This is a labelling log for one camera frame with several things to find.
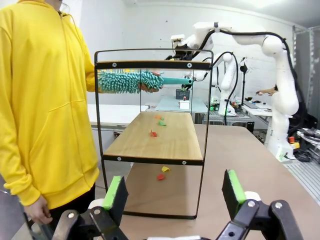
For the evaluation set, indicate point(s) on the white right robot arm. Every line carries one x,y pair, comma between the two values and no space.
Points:
282,82

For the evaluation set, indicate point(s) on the pale blue table top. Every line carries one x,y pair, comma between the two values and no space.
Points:
170,103

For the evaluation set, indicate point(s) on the aluminium frame rack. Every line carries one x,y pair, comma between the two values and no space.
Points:
311,75

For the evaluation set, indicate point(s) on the green paper scrap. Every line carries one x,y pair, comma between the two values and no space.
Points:
161,123

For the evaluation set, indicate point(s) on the red paper scrap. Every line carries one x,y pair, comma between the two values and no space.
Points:
160,177
153,133

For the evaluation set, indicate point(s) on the person right hand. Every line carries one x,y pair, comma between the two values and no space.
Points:
37,212

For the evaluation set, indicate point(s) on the orange paper scrap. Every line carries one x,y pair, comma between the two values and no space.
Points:
158,116

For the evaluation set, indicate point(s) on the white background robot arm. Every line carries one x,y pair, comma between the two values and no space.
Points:
228,80

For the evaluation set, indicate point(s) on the large white rounded table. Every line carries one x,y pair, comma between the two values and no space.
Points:
112,113

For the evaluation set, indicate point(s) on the small white box red button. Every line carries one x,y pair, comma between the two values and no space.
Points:
184,104

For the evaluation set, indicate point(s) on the black tripod light stand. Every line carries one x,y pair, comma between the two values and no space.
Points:
244,85

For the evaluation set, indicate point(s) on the person torso yellow hoodie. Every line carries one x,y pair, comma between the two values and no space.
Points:
50,112

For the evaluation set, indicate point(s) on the person left forearm yellow sleeve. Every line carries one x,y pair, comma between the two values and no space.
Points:
91,80

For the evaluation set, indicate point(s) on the yellow paper scrap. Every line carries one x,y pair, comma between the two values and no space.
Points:
165,169

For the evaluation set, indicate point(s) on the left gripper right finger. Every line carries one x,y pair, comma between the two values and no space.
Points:
231,197

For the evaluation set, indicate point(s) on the person right forearm yellow sleeve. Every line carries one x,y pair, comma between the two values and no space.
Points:
17,180

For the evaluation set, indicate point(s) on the black frame wooden shelf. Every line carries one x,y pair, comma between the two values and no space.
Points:
160,140

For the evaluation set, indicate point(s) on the person left hand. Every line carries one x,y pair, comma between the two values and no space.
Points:
143,87

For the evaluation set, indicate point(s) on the background person forearm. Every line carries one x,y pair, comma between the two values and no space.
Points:
266,92

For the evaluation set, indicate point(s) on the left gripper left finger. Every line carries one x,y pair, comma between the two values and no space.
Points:
117,200

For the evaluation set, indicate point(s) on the yellow emergency stop box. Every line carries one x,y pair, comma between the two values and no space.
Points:
294,143

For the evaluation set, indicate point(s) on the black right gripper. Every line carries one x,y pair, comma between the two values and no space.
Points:
183,53

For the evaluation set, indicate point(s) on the teal microfiber duster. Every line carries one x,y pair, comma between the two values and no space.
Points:
117,82

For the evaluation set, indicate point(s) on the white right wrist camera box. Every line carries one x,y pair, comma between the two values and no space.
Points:
178,38

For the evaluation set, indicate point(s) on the black electronics box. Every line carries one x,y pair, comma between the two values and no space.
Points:
182,93

